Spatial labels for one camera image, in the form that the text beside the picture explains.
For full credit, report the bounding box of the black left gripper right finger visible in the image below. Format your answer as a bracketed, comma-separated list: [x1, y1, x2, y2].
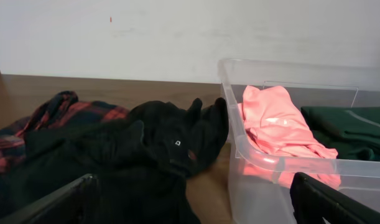
[290, 172, 380, 224]

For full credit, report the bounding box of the clear plastic storage bin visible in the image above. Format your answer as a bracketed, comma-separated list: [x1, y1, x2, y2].
[218, 59, 380, 223]

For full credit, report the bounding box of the black crumpled garment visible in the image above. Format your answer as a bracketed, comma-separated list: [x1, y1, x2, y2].
[0, 98, 229, 223]

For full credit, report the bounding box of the red navy plaid shirt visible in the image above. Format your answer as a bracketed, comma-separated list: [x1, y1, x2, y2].
[0, 91, 129, 175]

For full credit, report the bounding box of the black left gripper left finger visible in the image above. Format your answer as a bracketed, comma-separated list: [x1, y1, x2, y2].
[0, 174, 98, 224]

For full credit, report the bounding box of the dark green garment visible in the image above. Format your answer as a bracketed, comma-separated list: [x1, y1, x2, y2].
[300, 106, 380, 162]

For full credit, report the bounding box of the salmon pink garment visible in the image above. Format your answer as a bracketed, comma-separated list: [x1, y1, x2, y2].
[236, 85, 342, 190]

